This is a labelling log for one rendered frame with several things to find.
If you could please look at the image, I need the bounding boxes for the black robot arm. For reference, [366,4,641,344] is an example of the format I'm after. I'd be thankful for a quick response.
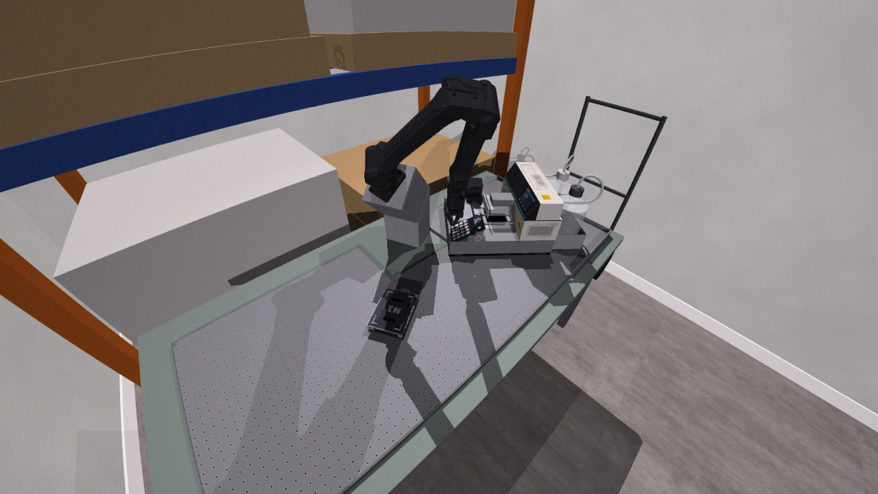
[364,75,501,210]

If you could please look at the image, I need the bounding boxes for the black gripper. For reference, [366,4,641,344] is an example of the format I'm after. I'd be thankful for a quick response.
[444,194,464,226]

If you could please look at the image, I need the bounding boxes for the clear bottle with grey cap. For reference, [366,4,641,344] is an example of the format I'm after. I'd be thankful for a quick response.
[548,169,571,196]

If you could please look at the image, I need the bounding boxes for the white multiwell plate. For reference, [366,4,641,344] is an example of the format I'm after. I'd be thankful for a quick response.
[458,202,473,222]

